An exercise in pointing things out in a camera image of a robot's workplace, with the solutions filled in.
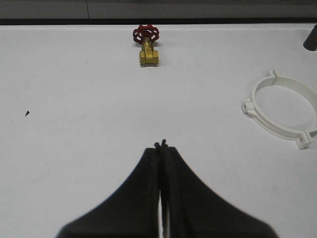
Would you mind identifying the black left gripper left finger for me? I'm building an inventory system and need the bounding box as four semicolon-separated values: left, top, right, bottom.
57;143;160;238

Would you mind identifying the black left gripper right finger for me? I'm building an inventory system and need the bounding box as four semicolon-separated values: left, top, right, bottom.
160;141;277;238

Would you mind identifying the white half-ring pipe clamp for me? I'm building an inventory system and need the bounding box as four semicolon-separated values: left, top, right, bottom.
263;70;317;149
240;70;312;150

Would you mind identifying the brass valve red handwheel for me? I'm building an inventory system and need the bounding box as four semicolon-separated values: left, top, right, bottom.
133;24;159;65

